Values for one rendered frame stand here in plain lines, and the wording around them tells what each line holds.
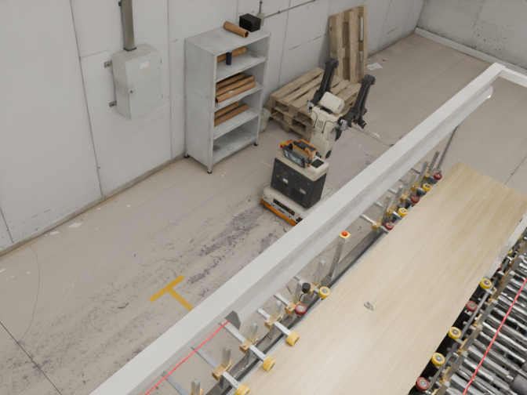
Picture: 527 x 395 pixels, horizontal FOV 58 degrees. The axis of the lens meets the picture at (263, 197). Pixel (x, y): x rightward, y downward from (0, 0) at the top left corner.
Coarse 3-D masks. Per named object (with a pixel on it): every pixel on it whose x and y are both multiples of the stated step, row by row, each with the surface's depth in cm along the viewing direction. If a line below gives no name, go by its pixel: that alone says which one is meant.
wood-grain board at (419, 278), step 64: (448, 192) 456; (512, 192) 467; (384, 256) 384; (448, 256) 392; (320, 320) 333; (384, 320) 339; (448, 320) 345; (256, 384) 293; (320, 384) 298; (384, 384) 302
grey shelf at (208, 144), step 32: (224, 32) 514; (256, 32) 524; (192, 64) 502; (224, 64) 522; (256, 64) 564; (192, 96) 528; (256, 96) 589; (192, 128) 556; (224, 128) 562; (256, 128) 616
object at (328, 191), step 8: (328, 184) 543; (264, 192) 526; (272, 192) 522; (280, 192) 523; (328, 192) 532; (264, 200) 532; (280, 200) 516; (288, 200) 515; (320, 200) 521; (272, 208) 529; (280, 208) 520; (296, 208) 507; (304, 208) 508; (312, 208) 510; (280, 216) 526; (288, 216) 517; (304, 216) 502; (296, 224) 513
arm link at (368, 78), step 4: (368, 76) 459; (372, 76) 459; (364, 80) 456; (368, 80) 456; (372, 80) 459; (364, 84) 458; (368, 84) 458; (360, 88) 462; (364, 88) 459; (360, 92) 463; (364, 92) 464; (360, 96) 465; (356, 100) 469; (360, 100) 467; (356, 104) 470; (360, 104) 472; (352, 108) 474; (356, 108) 471; (348, 112) 477; (356, 112) 474; (356, 116) 474
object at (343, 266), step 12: (408, 204) 467; (372, 240) 425; (360, 252) 412; (348, 264) 400; (336, 276) 390; (312, 300) 369; (288, 324) 350; (264, 336) 341; (276, 336) 342; (264, 348) 334; (240, 360) 326; (252, 360) 326; (228, 372) 318; (240, 372) 319; (216, 384) 311; (228, 384) 312
